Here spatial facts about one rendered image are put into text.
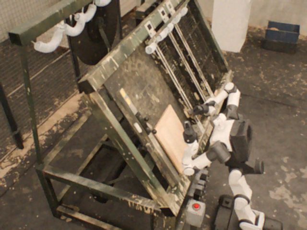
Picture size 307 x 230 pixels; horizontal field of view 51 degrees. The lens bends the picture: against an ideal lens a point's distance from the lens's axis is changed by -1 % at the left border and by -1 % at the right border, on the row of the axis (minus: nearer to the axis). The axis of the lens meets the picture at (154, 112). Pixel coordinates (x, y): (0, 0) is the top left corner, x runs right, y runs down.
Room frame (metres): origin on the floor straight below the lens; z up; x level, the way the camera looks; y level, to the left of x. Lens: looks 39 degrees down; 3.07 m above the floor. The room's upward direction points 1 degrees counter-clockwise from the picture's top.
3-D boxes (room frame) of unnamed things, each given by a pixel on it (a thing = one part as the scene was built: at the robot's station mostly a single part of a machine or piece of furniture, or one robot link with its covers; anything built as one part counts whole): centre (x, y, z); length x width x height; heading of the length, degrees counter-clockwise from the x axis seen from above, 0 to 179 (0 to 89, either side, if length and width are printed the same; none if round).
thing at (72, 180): (2.76, 0.06, 0.41); 2.20 x 1.38 x 0.83; 157
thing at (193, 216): (1.47, -0.31, 0.84); 0.12 x 0.12 x 0.18; 67
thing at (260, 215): (1.74, -0.92, 0.28); 0.21 x 0.20 x 0.13; 67
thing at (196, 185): (1.90, -0.42, 0.69); 0.50 x 0.14 x 0.24; 157
